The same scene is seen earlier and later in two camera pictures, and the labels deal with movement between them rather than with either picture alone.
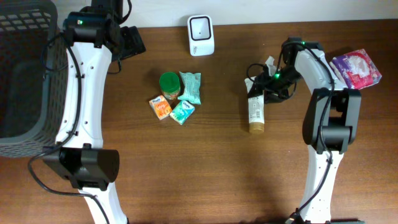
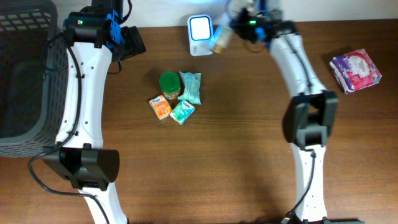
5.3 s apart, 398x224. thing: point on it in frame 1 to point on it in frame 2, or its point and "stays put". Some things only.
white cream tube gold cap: (256, 109) to (224, 33)
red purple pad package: (356, 69) stays put
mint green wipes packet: (192, 87) stays put
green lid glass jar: (170, 84) stays put
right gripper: (278, 96) to (236, 23)
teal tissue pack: (182, 112) stays put
